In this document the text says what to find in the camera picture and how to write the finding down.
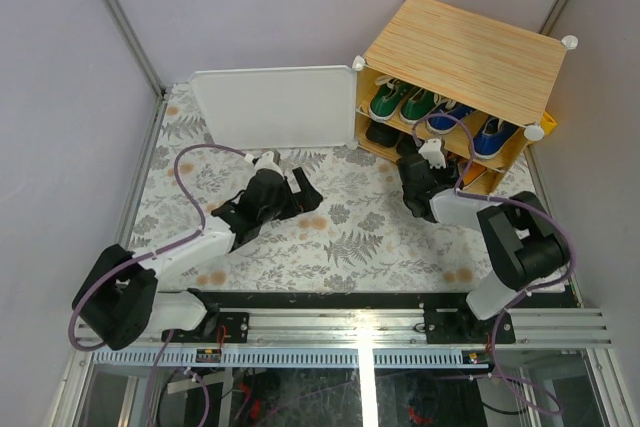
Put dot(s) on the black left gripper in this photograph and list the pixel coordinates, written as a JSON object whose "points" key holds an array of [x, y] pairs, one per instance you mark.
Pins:
{"points": [[301, 202]]}

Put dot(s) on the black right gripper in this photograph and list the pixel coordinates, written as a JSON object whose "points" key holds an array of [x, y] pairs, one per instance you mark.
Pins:
{"points": [[446, 175]]}

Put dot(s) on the black shoe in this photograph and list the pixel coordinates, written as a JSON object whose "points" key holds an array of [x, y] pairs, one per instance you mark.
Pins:
{"points": [[382, 134], [406, 146]]}

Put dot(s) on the green sneaker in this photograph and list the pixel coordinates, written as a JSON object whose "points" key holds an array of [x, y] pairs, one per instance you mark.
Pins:
{"points": [[391, 91], [418, 103]]}

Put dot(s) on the white cabinet door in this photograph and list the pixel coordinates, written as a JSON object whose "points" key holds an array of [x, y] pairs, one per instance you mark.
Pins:
{"points": [[291, 107]]}

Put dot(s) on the wooden shoe cabinet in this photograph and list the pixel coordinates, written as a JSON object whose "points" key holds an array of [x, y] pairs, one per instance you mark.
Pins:
{"points": [[498, 69]]}

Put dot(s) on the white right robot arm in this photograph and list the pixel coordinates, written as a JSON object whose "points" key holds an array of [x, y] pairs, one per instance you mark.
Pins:
{"points": [[523, 243]]}

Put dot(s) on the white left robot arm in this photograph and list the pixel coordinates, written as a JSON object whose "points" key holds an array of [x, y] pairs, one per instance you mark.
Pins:
{"points": [[120, 298]]}

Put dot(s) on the yellow plastic bin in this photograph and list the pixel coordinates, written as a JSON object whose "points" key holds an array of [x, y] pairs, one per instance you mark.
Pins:
{"points": [[548, 123]]}

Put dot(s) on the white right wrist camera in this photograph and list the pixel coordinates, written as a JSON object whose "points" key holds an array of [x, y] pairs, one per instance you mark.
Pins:
{"points": [[432, 151]]}

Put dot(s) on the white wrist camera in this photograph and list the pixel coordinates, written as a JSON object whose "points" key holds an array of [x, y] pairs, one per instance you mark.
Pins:
{"points": [[268, 160], [432, 151]]}

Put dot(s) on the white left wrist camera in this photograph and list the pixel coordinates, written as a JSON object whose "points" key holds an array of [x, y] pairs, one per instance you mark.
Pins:
{"points": [[268, 160]]}

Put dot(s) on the aluminium rail frame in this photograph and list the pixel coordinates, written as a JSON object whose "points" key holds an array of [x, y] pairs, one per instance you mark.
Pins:
{"points": [[528, 328]]}

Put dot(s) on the grey slotted cable duct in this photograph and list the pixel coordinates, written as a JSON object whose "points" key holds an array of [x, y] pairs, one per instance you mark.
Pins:
{"points": [[289, 357]]}

